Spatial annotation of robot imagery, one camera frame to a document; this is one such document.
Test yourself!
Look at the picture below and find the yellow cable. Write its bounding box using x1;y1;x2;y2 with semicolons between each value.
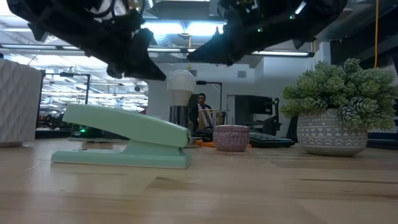
374;0;379;70

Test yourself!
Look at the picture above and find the white frosted light bulb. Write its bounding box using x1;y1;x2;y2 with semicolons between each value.
167;69;197;108

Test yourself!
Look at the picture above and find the person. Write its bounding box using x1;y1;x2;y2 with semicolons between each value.
188;92;214;131

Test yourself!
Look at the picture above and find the mint green stapler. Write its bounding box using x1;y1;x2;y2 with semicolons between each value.
50;103;193;170

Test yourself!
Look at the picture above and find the black monitor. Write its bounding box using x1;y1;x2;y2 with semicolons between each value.
233;94;275;126

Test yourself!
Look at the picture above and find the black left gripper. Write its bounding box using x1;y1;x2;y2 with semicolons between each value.
29;8;167;82

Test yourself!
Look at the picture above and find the black keyboard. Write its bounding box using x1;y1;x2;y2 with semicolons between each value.
248;131;297;149

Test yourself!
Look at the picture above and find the faux succulent in grey pot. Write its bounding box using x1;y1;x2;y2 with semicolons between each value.
279;57;398;157

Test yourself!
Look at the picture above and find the white textured cup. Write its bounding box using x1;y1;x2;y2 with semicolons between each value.
0;58;43;147

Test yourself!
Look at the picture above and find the wire mesh pen cup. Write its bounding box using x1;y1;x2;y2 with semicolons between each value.
197;108;224;130

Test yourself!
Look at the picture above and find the long ceiling light fixture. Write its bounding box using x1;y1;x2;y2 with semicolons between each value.
0;43;315;58

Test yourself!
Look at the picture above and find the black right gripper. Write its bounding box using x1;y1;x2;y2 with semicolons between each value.
186;0;315;67

